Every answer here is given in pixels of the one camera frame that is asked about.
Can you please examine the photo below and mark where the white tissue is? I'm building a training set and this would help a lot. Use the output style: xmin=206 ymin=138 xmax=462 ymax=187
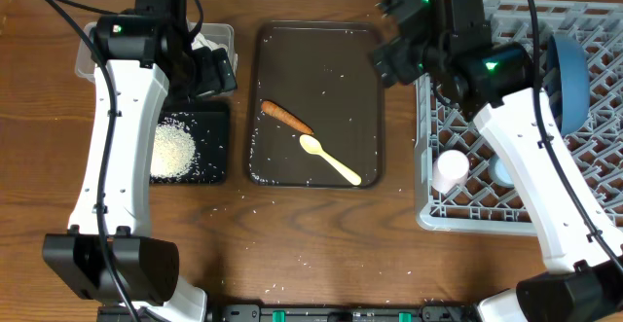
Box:
xmin=191 ymin=34 xmax=215 ymax=51

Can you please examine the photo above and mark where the orange carrot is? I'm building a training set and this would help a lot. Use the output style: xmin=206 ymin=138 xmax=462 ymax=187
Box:
xmin=261 ymin=101 xmax=313 ymax=135

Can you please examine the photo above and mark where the white rice pile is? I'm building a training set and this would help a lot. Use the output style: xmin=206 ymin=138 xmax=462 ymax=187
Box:
xmin=150 ymin=117 xmax=197 ymax=179

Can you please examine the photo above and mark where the pink cup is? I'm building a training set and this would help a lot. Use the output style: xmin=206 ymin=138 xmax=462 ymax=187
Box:
xmin=431 ymin=150 xmax=470 ymax=194

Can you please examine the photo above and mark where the yellow plastic spoon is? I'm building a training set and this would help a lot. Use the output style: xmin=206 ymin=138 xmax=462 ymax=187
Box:
xmin=299 ymin=134 xmax=362 ymax=186

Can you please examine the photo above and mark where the light blue cup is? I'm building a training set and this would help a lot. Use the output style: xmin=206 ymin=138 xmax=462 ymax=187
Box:
xmin=488 ymin=155 xmax=514 ymax=189

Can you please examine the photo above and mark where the dark blue plate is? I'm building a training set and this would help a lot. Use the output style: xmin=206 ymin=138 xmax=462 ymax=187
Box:
xmin=546 ymin=34 xmax=590 ymax=136

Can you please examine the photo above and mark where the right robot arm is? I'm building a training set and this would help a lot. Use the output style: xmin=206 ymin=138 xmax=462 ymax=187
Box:
xmin=373 ymin=0 xmax=622 ymax=321

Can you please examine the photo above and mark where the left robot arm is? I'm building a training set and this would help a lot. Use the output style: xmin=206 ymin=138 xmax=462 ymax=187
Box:
xmin=42 ymin=0 xmax=237 ymax=321

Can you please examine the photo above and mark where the black waste tray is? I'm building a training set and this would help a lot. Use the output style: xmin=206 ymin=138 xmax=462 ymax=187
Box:
xmin=150 ymin=101 xmax=230 ymax=184

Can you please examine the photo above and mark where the grey dishwasher rack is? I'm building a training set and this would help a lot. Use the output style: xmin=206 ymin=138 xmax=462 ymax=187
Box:
xmin=415 ymin=1 xmax=622 ymax=235

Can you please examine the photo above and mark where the clear plastic bin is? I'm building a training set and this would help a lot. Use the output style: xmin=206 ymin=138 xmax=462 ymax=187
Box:
xmin=76 ymin=15 xmax=236 ymax=105

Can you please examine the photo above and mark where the brown serving tray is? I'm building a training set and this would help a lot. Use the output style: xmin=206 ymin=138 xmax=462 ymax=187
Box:
xmin=245 ymin=20 xmax=384 ymax=189

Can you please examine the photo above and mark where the black left cable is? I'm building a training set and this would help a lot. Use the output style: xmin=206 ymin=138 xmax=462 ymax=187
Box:
xmin=29 ymin=0 xmax=147 ymax=322

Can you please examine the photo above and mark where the black cable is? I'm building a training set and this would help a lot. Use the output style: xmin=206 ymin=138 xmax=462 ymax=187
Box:
xmin=29 ymin=0 xmax=147 ymax=322
xmin=513 ymin=0 xmax=623 ymax=274

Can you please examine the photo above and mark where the black right cable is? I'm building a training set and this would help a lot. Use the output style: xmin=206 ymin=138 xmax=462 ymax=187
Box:
xmin=513 ymin=0 xmax=623 ymax=274

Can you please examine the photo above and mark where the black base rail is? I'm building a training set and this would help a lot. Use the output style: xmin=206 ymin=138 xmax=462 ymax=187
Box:
xmin=206 ymin=304 xmax=479 ymax=322

